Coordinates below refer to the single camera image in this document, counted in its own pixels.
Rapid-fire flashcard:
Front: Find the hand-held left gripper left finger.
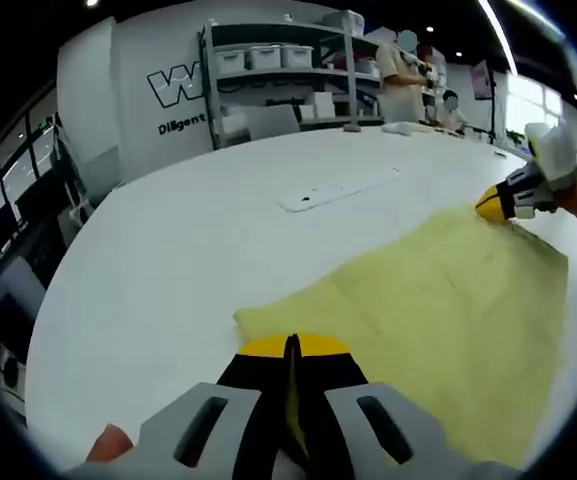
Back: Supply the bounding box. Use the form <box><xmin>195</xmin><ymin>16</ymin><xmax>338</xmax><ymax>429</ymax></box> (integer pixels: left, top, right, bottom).
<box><xmin>65</xmin><ymin>333</ymin><xmax>294</xmax><ymax>480</ymax></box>

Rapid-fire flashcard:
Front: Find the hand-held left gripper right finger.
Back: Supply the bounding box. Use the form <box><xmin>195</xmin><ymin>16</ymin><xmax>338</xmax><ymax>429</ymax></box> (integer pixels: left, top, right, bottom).
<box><xmin>293</xmin><ymin>333</ymin><xmax>522</xmax><ymax>480</ymax></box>

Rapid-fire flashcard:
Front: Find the black computer monitor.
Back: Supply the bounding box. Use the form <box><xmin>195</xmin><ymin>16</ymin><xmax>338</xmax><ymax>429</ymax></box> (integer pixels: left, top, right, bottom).
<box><xmin>0</xmin><ymin>202</ymin><xmax>22</xmax><ymax>257</ymax></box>

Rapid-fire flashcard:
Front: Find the white table cover plate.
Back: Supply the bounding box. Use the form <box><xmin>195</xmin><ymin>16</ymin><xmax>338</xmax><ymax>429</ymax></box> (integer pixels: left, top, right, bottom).
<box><xmin>275</xmin><ymin>167</ymin><xmax>404</xmax><ymax>215</ymax></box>

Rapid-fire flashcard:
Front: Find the white box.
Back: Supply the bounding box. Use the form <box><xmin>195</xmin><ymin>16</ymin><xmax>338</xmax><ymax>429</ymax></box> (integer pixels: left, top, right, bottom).
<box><xmin>311</xmin><ymin>91</ymin><xmax>338</xmax><ymax>120</ymax></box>

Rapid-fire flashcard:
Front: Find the yellow colour-block garment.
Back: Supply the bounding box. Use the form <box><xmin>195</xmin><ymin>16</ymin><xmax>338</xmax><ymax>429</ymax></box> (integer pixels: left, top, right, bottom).
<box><xmin>232</xmin><ymin>202</ymin><xmax>569</xmax><ymax>471</ymax></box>

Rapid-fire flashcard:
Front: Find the white storage bin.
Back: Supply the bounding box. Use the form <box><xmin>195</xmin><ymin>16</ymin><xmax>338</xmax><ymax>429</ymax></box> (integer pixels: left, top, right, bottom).
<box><xmin>281</xmin><ymin>44</ymin><xmax>315</xmax><ymax>69</ymax></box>
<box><xmin>246</xmin><ymin>43</ymin><xmax>283</xmax><ymax>70</ymax></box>
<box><xmin>216</xmin><ymin>48</ymin><xmax>247</xmax><ymax>74</ymax></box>

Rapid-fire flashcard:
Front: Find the person's left hand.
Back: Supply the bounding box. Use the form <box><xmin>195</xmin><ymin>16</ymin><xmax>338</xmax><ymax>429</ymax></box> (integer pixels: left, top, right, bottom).
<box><xmin>85</xmin><ymin>423</ymin><xmax>135</xmax><ymax>464</ymax></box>

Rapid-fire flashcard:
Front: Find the white linear ceiling light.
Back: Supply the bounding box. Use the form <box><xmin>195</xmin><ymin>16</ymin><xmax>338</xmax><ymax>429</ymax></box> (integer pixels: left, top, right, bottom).
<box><xmin>477</xmin><ymin>0</ymin><xmax>519</xmax><ymax>76</ymax></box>

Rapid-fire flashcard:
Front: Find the grey metal shelf rack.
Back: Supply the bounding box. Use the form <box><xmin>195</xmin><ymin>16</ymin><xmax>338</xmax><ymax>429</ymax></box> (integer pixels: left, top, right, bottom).
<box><xmin>197</xmin><ymin>19</ymin><xmax>384</xmax><ymax>151</ymax></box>

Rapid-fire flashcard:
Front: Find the black tripod with panel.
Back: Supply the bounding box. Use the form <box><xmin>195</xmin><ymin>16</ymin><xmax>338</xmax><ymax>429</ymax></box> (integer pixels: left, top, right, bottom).
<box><xmin>471</xmin><ymin>58</ymin><xmax>502</xmax><ymax>144</ymax></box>

